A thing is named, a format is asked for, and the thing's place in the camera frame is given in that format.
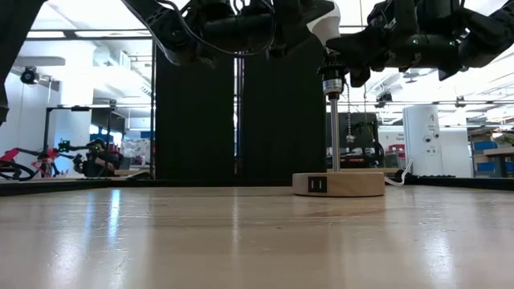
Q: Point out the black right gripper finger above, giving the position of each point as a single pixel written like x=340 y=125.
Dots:
x=359 y=77
x=361 y=48

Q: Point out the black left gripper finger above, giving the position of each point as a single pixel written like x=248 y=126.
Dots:
x=297 y=10

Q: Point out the white lightbulb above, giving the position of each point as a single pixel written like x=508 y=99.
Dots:
x=327 y=28

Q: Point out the round wooden lamp base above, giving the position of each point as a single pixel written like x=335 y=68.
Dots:
x=337 y=184

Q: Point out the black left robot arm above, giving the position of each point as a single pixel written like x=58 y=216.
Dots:
x=160 y=24

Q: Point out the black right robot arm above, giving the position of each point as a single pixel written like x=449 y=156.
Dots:
x=486 y=36

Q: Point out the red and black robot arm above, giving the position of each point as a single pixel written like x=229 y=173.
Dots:
x=44 y=158

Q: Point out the black monitor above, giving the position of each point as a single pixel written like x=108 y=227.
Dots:
x=361 y=136

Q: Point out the black partition panel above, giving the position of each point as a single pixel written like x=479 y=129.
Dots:
x=283 y=120
x=194 y=120

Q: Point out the light wood desk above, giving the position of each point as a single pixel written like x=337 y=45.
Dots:
x=361 y=170

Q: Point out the blue storage bin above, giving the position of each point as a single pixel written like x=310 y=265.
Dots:
x=486 y=167
x=486 y=145

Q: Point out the ceiling light panel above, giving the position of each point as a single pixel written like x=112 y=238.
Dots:
x=46 y=34
x=112 y=34

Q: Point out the wooden workbench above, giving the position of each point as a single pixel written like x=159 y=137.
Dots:
x=500 y=151

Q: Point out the person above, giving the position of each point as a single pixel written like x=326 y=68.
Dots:
x=100 y=160

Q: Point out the black aluminium table frame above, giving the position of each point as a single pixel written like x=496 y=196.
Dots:
x=160 y=184

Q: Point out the black round camera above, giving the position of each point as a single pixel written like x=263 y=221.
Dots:
x=29 y=76

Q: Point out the black metal rack frame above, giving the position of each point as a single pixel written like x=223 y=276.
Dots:
x=47 y=132

